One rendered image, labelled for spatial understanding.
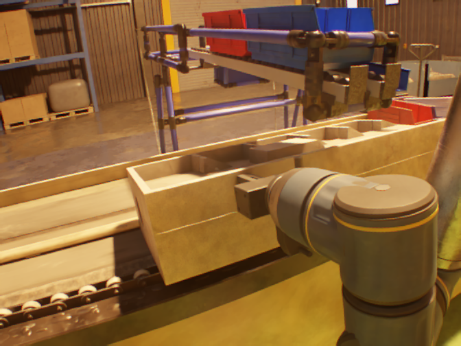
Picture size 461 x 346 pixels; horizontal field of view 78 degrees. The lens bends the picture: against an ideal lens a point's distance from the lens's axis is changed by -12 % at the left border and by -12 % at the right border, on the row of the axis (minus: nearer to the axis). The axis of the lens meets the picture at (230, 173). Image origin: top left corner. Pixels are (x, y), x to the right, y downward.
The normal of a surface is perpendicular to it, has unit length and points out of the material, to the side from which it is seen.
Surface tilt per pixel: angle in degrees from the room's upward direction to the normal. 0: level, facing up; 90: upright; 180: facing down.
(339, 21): 88
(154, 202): 80
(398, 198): 8
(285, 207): 76
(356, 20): 88
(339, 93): 90
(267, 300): 90
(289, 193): 54
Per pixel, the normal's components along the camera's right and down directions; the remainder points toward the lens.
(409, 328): -0.02, 0.25
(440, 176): -0.98, 0.06
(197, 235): 0.40, 0.15
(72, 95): 0.42, 0.35
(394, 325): -0.27, 0.29
